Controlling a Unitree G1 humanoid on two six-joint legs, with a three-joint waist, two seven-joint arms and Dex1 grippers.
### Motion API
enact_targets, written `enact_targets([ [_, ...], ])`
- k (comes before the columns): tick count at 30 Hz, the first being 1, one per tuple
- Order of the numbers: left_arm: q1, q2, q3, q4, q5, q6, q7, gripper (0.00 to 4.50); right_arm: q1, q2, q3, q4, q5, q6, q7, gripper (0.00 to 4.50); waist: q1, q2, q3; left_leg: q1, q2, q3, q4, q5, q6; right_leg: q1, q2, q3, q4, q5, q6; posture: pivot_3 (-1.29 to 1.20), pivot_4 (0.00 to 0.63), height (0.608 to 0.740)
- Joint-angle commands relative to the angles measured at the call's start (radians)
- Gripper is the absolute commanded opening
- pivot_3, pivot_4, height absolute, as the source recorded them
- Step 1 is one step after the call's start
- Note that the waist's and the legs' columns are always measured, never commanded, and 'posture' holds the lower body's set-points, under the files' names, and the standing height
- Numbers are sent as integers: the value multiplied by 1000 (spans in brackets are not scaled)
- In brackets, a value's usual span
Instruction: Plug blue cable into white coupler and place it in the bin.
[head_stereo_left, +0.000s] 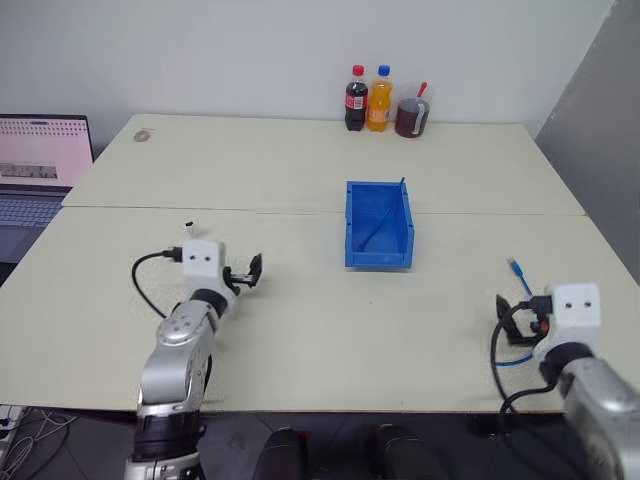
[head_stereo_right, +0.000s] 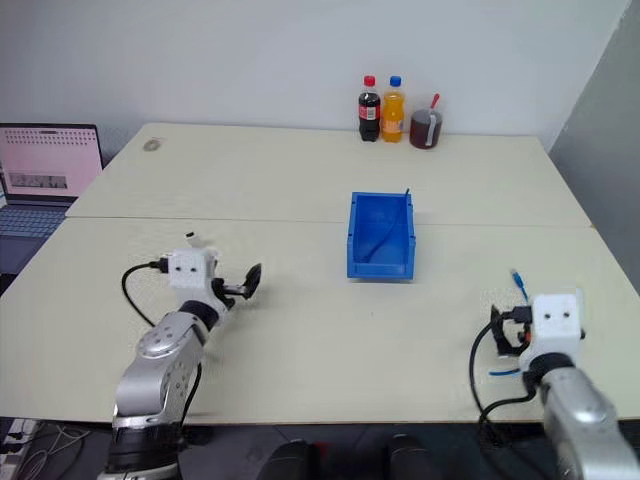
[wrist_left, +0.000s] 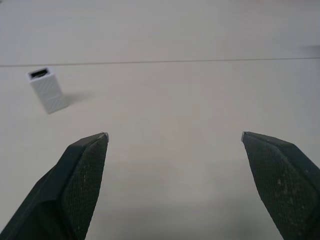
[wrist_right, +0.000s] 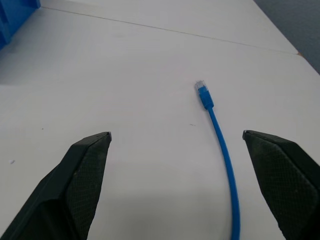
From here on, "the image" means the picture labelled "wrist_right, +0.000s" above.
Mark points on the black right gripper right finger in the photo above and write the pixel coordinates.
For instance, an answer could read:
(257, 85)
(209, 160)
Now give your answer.
(282, 185)

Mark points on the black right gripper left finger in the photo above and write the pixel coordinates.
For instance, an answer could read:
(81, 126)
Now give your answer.
(62, 195)

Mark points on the blue plastic bin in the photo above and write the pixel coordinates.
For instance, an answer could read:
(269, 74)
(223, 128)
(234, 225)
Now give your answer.
(10, 20)

